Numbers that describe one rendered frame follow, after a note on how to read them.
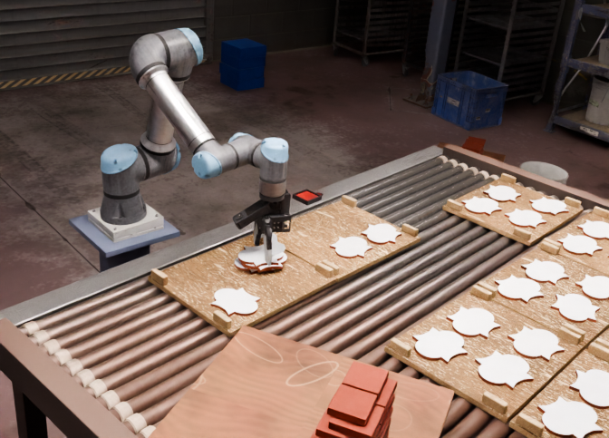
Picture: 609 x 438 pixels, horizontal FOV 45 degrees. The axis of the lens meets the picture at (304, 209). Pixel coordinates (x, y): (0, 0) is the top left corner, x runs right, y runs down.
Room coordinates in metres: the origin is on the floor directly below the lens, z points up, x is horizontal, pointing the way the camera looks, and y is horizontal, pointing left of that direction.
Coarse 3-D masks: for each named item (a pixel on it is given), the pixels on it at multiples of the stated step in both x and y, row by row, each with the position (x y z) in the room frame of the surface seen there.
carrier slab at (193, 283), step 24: (240, 240) 2.00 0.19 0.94; (192, 264) 1.83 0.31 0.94; (216, 264) 1.84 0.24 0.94; (288, 264) 1.88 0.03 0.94; (168, 288) 1.69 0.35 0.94; (192, 288) 1.70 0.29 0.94; (216, 288) 1.71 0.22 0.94; (264, 288) 1.73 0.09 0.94; (288, 288) 1.74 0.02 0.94; (312, 288) 1.75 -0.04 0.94; (264, 312) 1.62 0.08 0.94
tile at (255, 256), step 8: (248, 248) 1.88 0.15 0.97; (256, 248) 1.88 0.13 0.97; (264, 248) 1.89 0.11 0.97; (240, 256) 1.83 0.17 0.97; (248, 256) 1.84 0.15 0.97; (256, 256) 1.84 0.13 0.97; (264, 256) 1.85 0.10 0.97; (280, 256) 1.85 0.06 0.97; (248, 264) 1.81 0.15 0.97; (256, 264) 1.80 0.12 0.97; (264, 264) 1.81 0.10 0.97; (272, 264) 1.82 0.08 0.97
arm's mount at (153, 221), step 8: (88, 216) 2.16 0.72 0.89; (96, 216) 2.13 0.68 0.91; (152, 216) 2.15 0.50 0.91; (160, 216) 2.15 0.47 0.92; (96, 224) 2.12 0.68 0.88; (104, 224) 2.08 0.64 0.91; (136, 224) 2.09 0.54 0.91; (144, 224) 2.10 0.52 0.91; (152, 224) 2.12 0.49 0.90; (160, 224) 2.14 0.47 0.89; (104, 232) 2.07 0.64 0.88; (112, 232) 2.03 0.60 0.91; (120, 232) 2.04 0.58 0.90; (128, 232) 2.06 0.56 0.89; (136, 232) 2.08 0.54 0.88; (144, 232) 2.10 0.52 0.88; (112, 240) 2.03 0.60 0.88; (120, 240) 2.04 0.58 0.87
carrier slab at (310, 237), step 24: (312, 216) 2.21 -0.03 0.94; (336, 216) 2.23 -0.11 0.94; (360, 216) 2.24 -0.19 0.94; (288, 240) 2.02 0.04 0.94; (312, 240) 2.04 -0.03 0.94; (336, 240) 2.05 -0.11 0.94; (408, 240) 2.10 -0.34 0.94; (312, 264) 1.89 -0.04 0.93; (336, 264) 1.90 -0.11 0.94; (360, 264) 1.92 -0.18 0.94
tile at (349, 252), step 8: (344, 240) 2.04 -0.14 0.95; (352, 240) 2.04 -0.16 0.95; (360, 240) 2.05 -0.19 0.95; (336, 248) 1.98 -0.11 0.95; (344, 248) 1.99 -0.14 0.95; (352, 248) 1.99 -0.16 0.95; (360, 248) 1.99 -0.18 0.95; (368, 248) 2.00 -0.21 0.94; (344, 256) 1.94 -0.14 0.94; (352, 256) 1.95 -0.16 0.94; (360, 256) 1.96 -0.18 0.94
